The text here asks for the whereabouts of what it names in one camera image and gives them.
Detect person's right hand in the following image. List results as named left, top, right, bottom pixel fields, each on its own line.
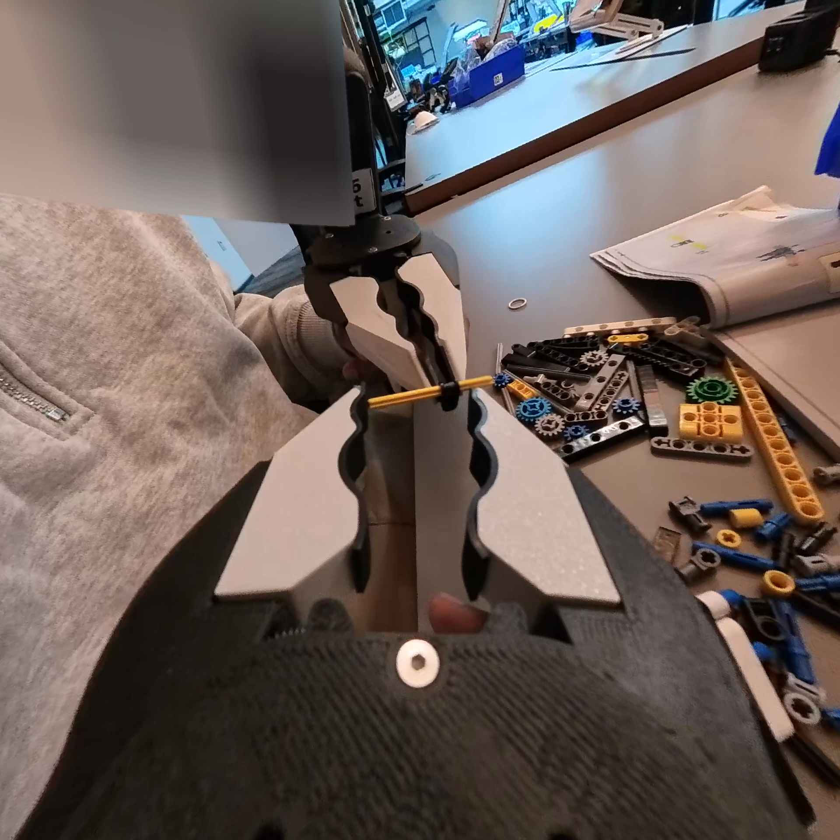
left=430, top=592, right=490, bottom=635

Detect long yellow lego beam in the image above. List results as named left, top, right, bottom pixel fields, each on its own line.
left=724, top=357, right=826, bottom=526

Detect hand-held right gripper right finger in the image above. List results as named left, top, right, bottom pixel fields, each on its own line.
left=461, top=389, right=622, bottom=629

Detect beige trousers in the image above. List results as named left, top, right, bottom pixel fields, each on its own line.
left=364, top=407, right=418, bottom=631

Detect person's left forearm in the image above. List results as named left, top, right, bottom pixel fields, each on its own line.
left=230, top=289, right=352, bottom=414

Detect pile of lego beams gears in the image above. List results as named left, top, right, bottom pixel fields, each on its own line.
left=492, top=316, right=726, bottom=463

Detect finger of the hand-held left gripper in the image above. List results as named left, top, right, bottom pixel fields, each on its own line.
left=330, top=274, right=439, bottom=395
left=394, top=256, right=472, bottom=385

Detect scatter of small lego pins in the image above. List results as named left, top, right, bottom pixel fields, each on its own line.
left=653, top=462, right=840, bottom=729

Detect lego instruction booklet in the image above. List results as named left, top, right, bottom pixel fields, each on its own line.
left=591, top=185, right=840, bottom=460

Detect black charger block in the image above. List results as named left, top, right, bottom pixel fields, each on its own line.
left=758, top=3, right=840, bottom=73

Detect yellow lego frame block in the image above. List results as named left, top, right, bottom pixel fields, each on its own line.
left=678, top=403, right=743, bottom=440

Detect blue plastic bin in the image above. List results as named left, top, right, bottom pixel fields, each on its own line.
left=814, top=112, right=840, bottom=178

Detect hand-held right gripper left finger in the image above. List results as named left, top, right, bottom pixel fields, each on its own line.
left=214, top=386, right=371, bottom=626

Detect small blue parts bin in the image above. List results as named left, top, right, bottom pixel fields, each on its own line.
left=469, top=45, right=526, bottom=106

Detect cardboard display board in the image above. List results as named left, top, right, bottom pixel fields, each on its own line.
left=567, top=0, right=664, bottom=42

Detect yellow lego axle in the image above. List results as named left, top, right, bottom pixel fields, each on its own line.
left=367, top=375, right=493, bottom=412

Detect grey zip hoodie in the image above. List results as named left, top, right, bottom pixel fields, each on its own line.
left=0, top=193, right=309, bottom=840

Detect flat grey lego liftarm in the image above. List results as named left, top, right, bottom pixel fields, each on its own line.
left=651, top=436, right=753, bottom=462

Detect green lego gear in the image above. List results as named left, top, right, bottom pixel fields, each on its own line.
left=686, top=377, right=735, bottom=408

